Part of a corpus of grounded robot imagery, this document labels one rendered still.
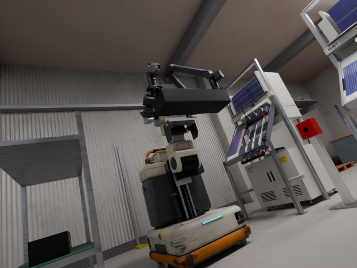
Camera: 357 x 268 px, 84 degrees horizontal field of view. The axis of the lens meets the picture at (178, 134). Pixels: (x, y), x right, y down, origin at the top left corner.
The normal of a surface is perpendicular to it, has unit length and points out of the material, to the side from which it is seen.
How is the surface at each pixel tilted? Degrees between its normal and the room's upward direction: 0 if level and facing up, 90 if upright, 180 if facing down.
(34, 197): 90
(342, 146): 90
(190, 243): 90
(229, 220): 90
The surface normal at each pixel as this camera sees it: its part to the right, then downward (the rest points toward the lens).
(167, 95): 0.42, -0.44
